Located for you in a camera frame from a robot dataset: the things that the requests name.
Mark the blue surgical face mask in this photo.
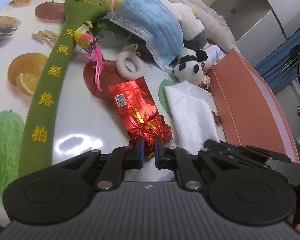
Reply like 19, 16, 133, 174
110, 0, 183, 71

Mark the small panda plush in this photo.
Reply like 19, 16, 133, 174
172, 47, 207, 86

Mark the blue curtain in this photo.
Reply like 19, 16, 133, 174
255, 28, 300, 94

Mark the red foil tea packet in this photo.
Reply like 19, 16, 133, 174
108, 77, 172, 160

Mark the red brown snack packet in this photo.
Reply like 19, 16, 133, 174
198, 75, 210, 92

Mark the grey white penguin plush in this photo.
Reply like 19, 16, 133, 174
115, 0, 208, 51

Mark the orange cardboard box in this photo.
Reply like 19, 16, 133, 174
207, 49, 299, 163

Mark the grey duvet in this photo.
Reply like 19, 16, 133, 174
169, 0, 238, 53

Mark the white spray bottle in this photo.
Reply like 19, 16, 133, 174
203, 44, 223, 73

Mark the white fluffy hair tie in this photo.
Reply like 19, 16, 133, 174
115, 43, 146, 81

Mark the white wardrobe cabinet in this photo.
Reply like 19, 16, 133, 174
212, 0, 300, 59

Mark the colourful feathered bird toy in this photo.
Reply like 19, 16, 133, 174
74, 21, 103, 91

